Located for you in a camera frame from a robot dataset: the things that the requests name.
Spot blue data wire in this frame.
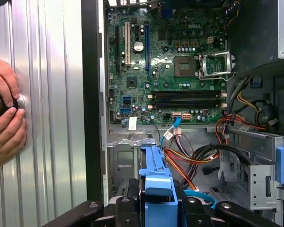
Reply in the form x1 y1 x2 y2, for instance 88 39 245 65
160 117 217 210

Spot black open PC case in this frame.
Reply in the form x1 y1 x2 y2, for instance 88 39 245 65
81 0 284 227

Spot person's right hand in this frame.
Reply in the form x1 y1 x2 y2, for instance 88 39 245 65
0 107 27 170

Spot white plug wire bundle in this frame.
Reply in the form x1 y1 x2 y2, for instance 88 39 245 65
162 127 197 166

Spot grey optical drive cage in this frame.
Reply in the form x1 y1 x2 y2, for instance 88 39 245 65
217 127 284 227

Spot metal locking lever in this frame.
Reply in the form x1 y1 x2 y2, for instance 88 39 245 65
198 72 237 80

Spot green motherboard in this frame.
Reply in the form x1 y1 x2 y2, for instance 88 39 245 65
106 2 229 125

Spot black RAM slot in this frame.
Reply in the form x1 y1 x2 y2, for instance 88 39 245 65
148 99 228 109
148 89 228 99

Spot grey power supply unit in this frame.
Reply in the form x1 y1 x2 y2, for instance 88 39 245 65
227 0 284 71

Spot black wire bundle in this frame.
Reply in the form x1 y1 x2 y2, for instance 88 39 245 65
179 143 254 190

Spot white expansion slot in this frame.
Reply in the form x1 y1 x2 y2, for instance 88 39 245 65
124 21 131 66

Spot CPU socket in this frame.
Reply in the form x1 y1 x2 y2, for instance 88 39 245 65
173 55 197 78

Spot silver coin cell battery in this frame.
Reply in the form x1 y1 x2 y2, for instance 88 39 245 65
133 41 144 53

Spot silver socket cover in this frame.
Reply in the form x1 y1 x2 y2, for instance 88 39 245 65
199 52 235 80

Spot small round black tool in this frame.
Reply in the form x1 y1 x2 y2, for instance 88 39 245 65
0 85 19 120

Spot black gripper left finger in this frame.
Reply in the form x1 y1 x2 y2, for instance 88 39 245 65
41 195 142 227

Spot orange red power wire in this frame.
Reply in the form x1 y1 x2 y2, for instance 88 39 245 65
163 111 267 192

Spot black expansion slot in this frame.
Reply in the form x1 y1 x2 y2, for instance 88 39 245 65
115 24 121 74

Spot person's left hand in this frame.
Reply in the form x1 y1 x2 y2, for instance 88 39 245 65
0 56 21 111

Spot yellow black power wires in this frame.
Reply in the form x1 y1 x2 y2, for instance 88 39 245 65
227 75 280 128

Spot blue expansion slot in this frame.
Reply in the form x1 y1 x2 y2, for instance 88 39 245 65
143 20 150 73

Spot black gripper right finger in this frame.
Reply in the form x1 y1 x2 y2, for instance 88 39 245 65
179 195 283 227

